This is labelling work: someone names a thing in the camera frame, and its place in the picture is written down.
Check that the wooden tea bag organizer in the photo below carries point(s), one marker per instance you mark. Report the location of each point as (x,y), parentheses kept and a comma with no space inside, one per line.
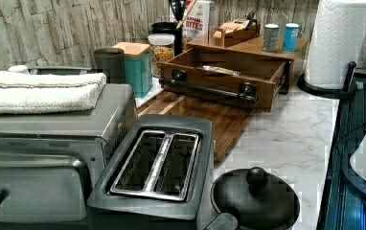
(232,33)

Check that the wooden drawer cabinet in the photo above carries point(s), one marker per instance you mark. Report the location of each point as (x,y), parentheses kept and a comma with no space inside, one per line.
(254,47)

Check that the grey spice shaker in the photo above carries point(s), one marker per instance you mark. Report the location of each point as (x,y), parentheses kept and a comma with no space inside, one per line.
(270,35)

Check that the silver toaster oven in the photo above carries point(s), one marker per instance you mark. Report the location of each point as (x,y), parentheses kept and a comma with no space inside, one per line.
(49,163)

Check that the white paper towel roll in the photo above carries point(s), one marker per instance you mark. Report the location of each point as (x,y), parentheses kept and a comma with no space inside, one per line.
(337,37)

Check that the wooden drawer with black handle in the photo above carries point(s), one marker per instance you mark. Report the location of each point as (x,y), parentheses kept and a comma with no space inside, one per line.
(260,79)

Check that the wooden cutting board tray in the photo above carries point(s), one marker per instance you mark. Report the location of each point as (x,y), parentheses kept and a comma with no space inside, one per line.
(228,121)

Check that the black paper towel holder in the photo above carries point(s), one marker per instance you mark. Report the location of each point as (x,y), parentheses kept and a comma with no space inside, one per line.
(346,92)

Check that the white folded towel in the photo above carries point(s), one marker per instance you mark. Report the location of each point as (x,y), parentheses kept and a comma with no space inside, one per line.
(38,94)

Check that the packet inside drawer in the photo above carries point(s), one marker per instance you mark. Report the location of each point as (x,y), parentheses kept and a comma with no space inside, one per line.
(221,70)

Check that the teal canister with wooden lid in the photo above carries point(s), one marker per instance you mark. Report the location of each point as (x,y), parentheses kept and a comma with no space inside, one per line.
(137,67)

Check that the white cereal bites box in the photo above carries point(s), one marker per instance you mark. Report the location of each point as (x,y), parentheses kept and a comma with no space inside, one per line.
(197,22)

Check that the wooden spoon handle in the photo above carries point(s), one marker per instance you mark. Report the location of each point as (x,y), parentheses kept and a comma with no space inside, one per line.
(186,13)

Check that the black utensil holder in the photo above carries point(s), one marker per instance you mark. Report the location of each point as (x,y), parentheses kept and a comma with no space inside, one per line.
(169,28)

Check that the black pot with lid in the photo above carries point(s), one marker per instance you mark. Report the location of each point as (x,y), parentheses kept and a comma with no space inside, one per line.
(253,199)

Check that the dark grey round canister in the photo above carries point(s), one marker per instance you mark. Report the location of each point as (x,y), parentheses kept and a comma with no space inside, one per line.
(111,62)

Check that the black two-slot toaster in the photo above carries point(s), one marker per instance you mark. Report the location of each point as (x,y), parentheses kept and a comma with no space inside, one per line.
(156,178)

